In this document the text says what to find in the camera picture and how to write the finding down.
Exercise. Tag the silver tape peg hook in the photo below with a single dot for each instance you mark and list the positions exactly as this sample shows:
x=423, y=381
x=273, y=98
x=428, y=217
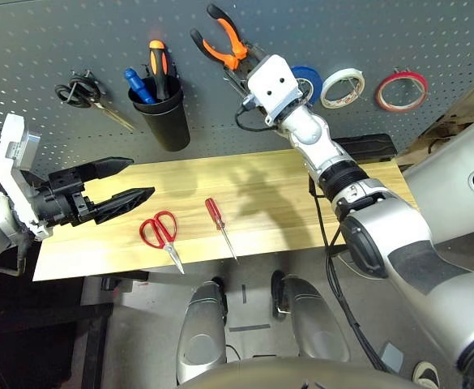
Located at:
x=400, y=71

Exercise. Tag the black plastic cup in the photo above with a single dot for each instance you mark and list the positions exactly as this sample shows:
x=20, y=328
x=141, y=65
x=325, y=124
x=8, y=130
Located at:
x=167, y=125

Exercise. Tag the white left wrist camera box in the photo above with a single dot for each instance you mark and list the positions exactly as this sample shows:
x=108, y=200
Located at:
x=7, y=162

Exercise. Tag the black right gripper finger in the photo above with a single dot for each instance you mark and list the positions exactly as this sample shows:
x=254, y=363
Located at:
x=254, y=50
x=238, y=83

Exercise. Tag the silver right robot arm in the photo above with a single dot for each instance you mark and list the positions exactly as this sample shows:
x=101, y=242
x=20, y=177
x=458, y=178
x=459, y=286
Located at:
x=402, y=243

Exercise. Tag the grey robot torso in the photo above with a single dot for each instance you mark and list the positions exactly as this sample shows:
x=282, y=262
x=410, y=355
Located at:
x=281, y=374

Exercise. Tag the silver left robot leg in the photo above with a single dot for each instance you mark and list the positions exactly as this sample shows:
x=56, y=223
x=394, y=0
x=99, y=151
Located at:
x=202, y=336

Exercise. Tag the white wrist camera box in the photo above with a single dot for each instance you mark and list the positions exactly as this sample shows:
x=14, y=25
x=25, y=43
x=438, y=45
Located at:
x=7, y=162
x=273, y=85

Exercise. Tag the silver robot leg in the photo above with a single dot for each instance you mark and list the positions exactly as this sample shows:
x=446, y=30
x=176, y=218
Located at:
x=202, y=336
x=313, y=324

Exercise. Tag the red tape roll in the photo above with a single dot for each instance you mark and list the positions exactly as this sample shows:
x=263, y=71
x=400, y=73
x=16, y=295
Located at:
x=406, y=75

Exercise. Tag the silver right robot leg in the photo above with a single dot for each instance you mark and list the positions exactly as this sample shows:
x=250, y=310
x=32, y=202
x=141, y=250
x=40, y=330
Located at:
x=313, y=324

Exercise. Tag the blue tape roll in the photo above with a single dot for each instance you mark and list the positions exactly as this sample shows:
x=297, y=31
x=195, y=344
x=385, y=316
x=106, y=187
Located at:
x=313, y=77

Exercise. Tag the black plastic tool case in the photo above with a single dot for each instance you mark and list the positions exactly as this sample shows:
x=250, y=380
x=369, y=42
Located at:
x=370, y=148

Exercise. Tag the orange black long-nose pliers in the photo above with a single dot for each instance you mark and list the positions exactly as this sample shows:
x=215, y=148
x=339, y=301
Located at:
x=230, y=56

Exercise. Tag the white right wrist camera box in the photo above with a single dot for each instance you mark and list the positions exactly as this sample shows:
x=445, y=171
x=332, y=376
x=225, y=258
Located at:
x=273, y=85

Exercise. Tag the dark grey metal pegboard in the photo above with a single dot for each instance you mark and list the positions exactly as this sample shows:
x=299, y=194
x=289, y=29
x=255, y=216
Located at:
x=342, y=32

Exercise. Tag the white sneaker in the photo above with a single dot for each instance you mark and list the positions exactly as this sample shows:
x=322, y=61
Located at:
x=427, y=374

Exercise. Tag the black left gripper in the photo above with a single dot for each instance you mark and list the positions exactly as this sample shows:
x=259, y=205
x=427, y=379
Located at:
x=58, y=198

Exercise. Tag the white tape roll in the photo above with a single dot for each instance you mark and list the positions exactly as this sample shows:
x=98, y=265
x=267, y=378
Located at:
x=348, y=72

